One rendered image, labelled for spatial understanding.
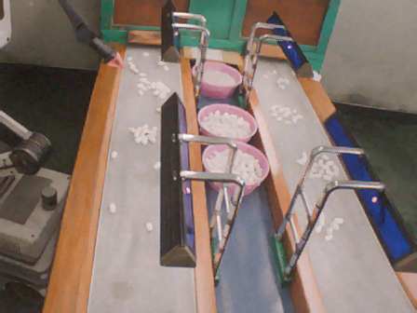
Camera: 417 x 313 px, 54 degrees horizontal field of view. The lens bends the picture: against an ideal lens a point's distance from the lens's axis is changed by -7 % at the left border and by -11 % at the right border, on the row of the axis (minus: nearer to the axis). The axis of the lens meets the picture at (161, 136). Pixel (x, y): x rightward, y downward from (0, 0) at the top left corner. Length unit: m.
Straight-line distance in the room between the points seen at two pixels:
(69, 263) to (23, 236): 0.50
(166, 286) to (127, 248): 0.18
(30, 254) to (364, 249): 1.27
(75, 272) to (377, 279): 0.95
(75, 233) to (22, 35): 2.53
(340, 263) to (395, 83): 2.65
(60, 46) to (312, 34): 2.00
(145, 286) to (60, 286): 0.24
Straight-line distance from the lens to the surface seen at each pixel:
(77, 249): 1.32
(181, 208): 0.97
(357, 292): 1.46
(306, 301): 1.33
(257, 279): 1.44
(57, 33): 3.57
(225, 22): 2.52
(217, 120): 1.95
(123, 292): 1.26
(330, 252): 1.52
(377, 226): 1.19
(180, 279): 1.30
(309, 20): 2.63
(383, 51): 3.78
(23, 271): 1.87
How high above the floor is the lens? 1.79
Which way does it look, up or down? 36 degrees down
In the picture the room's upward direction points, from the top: 7 degrees clockwise
